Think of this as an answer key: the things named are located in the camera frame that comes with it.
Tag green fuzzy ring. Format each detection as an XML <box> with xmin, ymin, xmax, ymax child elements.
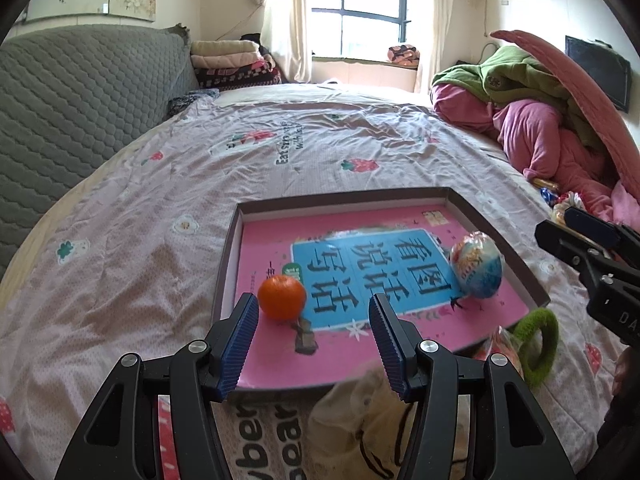
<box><xmin>512</xmin><ymin>308</ymin><xmax>560</xmax><ymax>389</ymax></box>

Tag surprise egg toy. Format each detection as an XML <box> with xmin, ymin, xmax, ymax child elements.
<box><xmin>448</xmin><ymin>231</ymin><xmax>504</xmax><ymax>299</ymax></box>
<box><xmin>473</xmin><ymin>326</ymin><xmax>525</xmax><ymax>378</ymax></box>

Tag beige drawstring cloth bag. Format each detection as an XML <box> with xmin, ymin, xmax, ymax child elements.
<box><xmin>304</xmin><ymin>366</ymin><xmax>471</xmax><ymax>480</ymax></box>

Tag orange mandarin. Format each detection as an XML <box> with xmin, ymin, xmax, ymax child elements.
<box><xmin>257</xmin><ymin>274</ymin><xmax>307</xmax><ymax>322</ymax></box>

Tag person's hand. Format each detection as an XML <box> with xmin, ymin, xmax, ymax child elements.
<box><xmin>612</xmin><ymin>347</ymin><xmax>639</xmax><ymax>396</ymax></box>

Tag snack wrappers pile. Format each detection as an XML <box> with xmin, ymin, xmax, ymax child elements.
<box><xmin>530</xmin><ymin>178</ymin><xmax>586</xmax><ymax>226</ymax></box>

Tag pink crumpled duvet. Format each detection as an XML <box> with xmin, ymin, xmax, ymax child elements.
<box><xmin>432</xmin><ymin>84</ymin><xmax>639</xmax><ymax>230</ymax></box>

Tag green blanket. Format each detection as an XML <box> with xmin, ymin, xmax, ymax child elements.
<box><xmin>432</xmin><ymin>44</ymin><xmax>605</xmax><ymax>153</ymax></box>

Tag pink strawberry print bedsheet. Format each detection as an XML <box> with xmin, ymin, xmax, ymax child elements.
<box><xmin>1</xmin><ymin>84</ymin><xmax>620</xmax><ymax>479</ymax></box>

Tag patterned bag on windowsill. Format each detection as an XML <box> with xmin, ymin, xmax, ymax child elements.
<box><xmin>387</xmin><ymin>44</ymin><xmax>420</xmax><ymax>68</ymax></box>

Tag dark grey shallow box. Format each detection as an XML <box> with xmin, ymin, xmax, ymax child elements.
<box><xmin>210</xmin><ymin>186</ymin><xmax>551</xmax><ymax>394</ymax></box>

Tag cream curtain right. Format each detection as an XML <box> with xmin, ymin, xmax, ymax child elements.
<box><xmin>414</xmin><ymin>0</ymin><xmax>454</xmax><ymax>93</ymax></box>

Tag cream curtain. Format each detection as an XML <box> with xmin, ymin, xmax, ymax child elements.
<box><xmin>414</xmin><ymin>0</ymin><xmax>454</xmax><ymax>93</ymax></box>
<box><xmin>262</xmin><ymin>0</ymin><xmax>312</xmax><ymax>84</ymax></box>

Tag dark patterned pillow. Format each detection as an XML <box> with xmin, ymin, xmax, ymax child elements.
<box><xmin>165</xmin><ymin>89</ymin><xmax>220</xmax><ymax>119</ymax></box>

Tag cream curtain left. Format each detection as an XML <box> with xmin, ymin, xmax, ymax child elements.
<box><xmin>262</xmin><ymin>0</ymin><xmax>312</xmax><ymax>84</ymax></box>

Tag grey quilted headboard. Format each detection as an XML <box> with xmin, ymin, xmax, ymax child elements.
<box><xmin>1</xmin><ymin>25</ymin><xmax>196</xmax><ymax>269</ymax></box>

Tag stack of folded blankets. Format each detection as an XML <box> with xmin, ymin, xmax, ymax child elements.
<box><xmin>191</xmin><ymin>39</ymin><xmax>284</xmax><ymax>91</ymax></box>

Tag wall-mounted black television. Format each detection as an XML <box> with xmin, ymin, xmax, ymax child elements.
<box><xmin>565</xmin><ymin>36</ymin><xmax>632</xmax><ymax>113</ymax></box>

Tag window with dark frame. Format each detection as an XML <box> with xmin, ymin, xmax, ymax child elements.
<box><xmin>310</xmin><ymin>0</ymin><xmax>408</xmax><ymax>62</ymax></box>

